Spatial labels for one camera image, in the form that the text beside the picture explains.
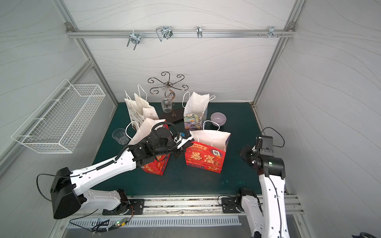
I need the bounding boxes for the floral print paper bag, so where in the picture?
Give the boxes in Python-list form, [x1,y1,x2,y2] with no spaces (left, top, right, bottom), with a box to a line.
[182,92,215,131]

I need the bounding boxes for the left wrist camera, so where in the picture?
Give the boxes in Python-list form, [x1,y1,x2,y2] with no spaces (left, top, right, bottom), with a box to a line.
[176,131,194,150]

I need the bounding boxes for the clear wine glass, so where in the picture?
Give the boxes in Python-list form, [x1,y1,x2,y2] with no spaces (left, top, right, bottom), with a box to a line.
[161,88,173,113]

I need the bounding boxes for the slotted cable duct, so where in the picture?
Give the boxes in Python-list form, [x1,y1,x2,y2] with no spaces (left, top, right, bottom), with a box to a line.
[67,216,242,229]

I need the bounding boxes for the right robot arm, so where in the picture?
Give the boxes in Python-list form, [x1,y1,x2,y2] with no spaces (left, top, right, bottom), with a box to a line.
[236,135,290,238]

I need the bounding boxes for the red RICH paper bag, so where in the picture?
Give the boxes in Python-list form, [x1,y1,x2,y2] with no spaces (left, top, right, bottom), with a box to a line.
[185,129,231,174]

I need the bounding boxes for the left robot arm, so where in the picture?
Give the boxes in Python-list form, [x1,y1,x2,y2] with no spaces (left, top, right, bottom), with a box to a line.
[50,122,194,220]

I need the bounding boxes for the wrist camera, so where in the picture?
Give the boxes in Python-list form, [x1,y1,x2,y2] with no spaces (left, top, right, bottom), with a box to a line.
[176,131,194,150]
[259,135,274,157]

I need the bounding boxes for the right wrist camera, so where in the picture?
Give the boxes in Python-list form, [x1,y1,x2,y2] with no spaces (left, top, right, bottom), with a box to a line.
[259,135,274,157]

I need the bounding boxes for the green felt table mat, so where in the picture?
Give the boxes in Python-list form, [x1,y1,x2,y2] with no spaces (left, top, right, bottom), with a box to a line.
[94,103,261,196]

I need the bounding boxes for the white wire wall basket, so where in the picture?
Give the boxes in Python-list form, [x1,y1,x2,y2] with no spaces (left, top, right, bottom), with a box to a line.
[11,79,105,154]

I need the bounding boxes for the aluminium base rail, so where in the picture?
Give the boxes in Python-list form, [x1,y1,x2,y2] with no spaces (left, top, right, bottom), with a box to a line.
[68,195,305,218]

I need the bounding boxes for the black metal cup tree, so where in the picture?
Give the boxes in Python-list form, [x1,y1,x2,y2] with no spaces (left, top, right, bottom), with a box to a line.
[147,71,189,123]

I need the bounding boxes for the clear glass tumbler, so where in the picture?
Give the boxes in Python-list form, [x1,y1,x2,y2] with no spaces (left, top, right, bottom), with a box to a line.
[112,128,130,145]

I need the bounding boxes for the aluminium top rail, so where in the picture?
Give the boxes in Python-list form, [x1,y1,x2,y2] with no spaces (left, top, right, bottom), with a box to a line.
[66,29,296,39]

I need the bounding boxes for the pink ceramic bowl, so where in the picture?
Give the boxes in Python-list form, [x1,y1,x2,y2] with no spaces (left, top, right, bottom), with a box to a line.
[210,112,227,127]

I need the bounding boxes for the white printed paper bag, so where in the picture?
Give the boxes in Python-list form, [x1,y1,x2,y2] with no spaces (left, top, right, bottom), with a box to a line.
[124,85,159,126]

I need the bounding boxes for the red paper bag near left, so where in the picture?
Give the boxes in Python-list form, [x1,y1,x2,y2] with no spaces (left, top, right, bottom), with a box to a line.
[126,118,170,176]

